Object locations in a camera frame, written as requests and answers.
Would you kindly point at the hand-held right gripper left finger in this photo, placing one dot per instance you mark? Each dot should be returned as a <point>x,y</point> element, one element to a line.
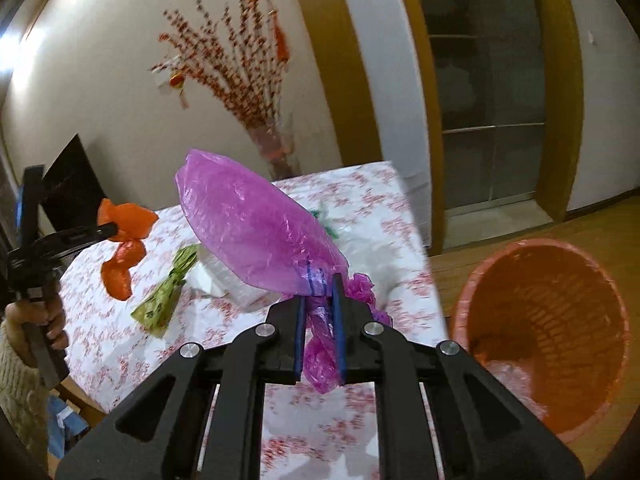
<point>299,335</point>

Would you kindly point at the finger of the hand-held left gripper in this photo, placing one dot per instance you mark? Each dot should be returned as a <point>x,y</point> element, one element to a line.
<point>75,237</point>
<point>31,200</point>

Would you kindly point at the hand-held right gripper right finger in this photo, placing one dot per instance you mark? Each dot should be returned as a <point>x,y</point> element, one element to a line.
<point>340,330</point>

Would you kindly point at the orange plastic bag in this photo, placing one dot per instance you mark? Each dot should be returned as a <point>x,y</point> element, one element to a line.
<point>120,270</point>

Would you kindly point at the purple plastic bag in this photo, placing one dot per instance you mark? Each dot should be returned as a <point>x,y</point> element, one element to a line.
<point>250,220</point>

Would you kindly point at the orange plastic waste basket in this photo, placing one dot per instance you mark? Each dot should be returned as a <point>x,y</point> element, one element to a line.
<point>550,300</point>

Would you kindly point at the person's left forearm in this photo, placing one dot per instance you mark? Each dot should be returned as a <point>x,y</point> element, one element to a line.
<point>20,390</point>

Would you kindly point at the person's left hand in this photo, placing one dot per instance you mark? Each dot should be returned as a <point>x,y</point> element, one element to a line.
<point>52,322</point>

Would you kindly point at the black television screen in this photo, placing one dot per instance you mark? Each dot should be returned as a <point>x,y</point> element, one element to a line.
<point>75,185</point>

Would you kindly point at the clear plastic bag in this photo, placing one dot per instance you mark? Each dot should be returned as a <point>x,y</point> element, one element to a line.
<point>370,260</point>

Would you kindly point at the white plastic bag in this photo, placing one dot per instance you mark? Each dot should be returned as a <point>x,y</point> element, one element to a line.
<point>225,280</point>

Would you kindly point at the red floral tablecloth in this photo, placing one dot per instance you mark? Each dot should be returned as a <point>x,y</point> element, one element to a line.
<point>125,360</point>

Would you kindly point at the dark green plastic bag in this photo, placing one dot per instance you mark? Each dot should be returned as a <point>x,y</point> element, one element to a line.
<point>327,227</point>

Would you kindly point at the light green printed plastic bag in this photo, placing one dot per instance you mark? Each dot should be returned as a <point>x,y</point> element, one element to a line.
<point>165,295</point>

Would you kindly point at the blue and white package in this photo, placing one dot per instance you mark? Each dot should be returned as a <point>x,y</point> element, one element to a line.
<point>65,417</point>

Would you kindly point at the glass vase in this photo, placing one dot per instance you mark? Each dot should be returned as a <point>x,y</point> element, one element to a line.
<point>275,150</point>

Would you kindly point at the small red hanging ornament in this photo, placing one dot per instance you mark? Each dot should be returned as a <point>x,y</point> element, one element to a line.
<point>176,80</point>

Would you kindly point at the red blossom branches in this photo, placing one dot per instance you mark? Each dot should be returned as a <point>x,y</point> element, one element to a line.
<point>240,75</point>

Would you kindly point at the glass sliding door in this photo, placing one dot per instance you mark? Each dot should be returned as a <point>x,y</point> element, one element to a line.
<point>475,110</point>

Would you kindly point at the wooden wall trim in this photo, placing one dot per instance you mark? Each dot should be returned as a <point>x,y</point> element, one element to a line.
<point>325,85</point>

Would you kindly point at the wooden door frame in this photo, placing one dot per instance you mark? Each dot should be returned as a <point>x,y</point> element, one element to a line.
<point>560,110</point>

